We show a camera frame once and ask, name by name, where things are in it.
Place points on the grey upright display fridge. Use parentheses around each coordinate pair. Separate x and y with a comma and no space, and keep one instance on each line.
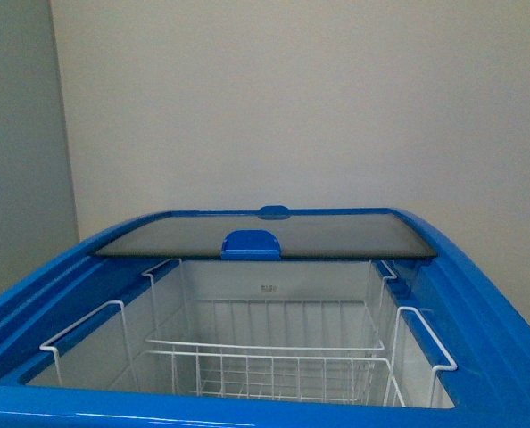
(37,208)

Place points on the glass sliding freezer lid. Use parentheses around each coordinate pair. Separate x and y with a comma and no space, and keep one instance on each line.
(272,237)

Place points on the white chest freezer blue rim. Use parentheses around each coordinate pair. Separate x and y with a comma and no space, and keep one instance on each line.
(487,338)

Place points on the white wire freezer basket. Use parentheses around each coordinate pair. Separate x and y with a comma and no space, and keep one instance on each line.
(289,331)

